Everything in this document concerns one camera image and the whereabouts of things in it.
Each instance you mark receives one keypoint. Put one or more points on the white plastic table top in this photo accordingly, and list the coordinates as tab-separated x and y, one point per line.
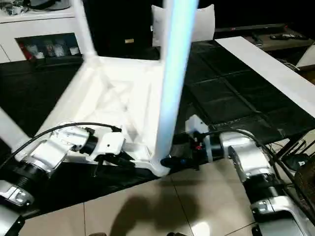
110	98

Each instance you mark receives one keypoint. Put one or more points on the white plastic table leg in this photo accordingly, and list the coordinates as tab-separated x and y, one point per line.
11	127
164	29
85	32
177	73

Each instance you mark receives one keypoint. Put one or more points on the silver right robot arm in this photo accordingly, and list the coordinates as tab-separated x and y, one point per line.
251	157

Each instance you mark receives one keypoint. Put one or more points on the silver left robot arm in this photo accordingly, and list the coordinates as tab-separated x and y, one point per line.
54	147

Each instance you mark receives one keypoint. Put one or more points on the black work mat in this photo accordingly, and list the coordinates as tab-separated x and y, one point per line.
233	86

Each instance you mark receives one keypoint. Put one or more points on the black floor stand bar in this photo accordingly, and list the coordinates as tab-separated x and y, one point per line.
292	147

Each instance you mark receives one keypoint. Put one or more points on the blue plastic bag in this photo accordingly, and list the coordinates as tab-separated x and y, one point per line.
299	161

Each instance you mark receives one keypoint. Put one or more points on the white flat board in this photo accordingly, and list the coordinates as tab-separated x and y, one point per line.
270	66

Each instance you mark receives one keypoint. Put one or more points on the brown wicker basket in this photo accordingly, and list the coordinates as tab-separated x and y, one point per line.
306	186

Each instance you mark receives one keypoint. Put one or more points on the small white jar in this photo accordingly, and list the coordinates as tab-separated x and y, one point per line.
39	55
59	50
73	51

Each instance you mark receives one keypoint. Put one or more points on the grey cushion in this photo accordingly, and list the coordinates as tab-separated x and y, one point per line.
204	22

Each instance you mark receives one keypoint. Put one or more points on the black cabinet with gold label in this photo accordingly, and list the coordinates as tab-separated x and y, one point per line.
118	27

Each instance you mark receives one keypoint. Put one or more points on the red packet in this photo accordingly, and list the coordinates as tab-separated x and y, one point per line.
25	50

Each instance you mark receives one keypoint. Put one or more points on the white low cabinet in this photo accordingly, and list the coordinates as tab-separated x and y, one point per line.
307	59

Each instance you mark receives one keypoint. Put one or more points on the black remote control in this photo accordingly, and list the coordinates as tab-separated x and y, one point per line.
288	37

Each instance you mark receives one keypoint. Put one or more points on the white sideboard cabinet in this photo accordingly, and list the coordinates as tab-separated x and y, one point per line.
37	27

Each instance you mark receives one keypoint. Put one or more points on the black round helmet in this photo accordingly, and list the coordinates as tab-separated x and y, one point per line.
49	3

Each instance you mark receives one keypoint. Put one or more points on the black crumpled bundle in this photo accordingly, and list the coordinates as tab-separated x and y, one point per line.
13	9

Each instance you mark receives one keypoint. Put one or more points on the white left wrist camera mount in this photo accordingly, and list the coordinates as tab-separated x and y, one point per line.
109	145

